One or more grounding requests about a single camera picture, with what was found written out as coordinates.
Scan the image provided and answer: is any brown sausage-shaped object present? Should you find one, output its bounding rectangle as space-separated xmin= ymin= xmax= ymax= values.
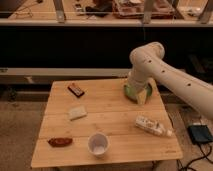
xmin=48 ymin=138 xmax=73 ymax=147

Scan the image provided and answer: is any black cable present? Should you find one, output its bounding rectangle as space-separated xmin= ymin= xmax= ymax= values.
xmin=176 ymin=142 xmax=213 ymax=171

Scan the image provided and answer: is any white sponge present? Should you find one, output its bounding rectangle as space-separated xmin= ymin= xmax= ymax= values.
xmin=68 ymin=106 xmax=87 ymax=120

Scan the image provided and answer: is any metal shelf rail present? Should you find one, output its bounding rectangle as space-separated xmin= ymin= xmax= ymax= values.
xmin=0 ymin=68 xmax=129 ymax=84

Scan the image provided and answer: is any white paper cup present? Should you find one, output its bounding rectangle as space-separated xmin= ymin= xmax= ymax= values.
xmin=88 ymin=133 xmax=109 ymax=157

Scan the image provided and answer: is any wooden table top frame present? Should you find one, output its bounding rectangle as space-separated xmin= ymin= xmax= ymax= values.
xmin=31 ymin=79 xmax=182 ymax=168

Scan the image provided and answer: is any black power adapter box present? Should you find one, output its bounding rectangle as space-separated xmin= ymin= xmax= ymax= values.
xmin=187 ymin=125 xmax=213 ymax=144

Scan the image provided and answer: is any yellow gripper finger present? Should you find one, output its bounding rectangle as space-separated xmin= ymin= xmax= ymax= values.
xmin=138 ymin=89 xmax=148 ymax=105

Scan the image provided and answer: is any white plastic bottle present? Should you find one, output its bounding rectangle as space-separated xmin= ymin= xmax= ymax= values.
xmin=135 ymin=116 xmax=172 ymax=137

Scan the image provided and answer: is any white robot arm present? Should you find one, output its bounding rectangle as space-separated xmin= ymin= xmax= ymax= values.
xmin=127 ymin=42 xmax=213 ymax=120

